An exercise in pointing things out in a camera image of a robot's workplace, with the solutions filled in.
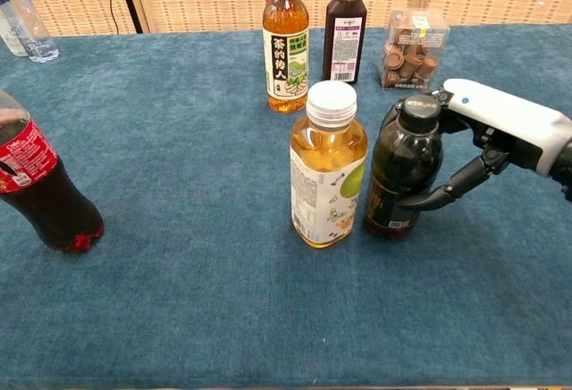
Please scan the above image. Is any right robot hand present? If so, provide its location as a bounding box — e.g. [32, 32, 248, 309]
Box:
[378, 78, 572, 211]

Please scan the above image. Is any black-capped dark drink bottle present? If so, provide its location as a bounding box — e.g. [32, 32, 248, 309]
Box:
[366, 97, 444, 239]

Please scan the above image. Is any cola bottle with red label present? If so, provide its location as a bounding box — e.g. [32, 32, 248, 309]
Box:
[0, 89, 105, 255]

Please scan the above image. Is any white-capped yellow juice bottle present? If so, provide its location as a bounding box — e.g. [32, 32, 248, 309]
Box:
[289, 80, 370, 250]

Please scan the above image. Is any amber tea bottle black cap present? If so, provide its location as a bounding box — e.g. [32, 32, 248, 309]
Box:
[261, 0, 311, 114]

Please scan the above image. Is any clear box of brown cups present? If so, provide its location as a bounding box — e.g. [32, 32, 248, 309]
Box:
[378, 8, 451, 92]

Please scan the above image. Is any dark purple juice bottle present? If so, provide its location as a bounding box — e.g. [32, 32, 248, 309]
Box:
[322, 0, 369, 86]

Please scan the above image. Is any blue table cloth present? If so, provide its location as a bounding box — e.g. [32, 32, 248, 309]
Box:
[0, 22, 572, 387]

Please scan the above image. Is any clear water bottle blue label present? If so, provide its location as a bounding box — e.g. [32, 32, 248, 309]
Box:
[0, 0, 60, 64]

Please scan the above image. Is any clear plastic water bottle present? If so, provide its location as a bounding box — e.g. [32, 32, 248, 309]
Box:
[0, 3, 29, 58]

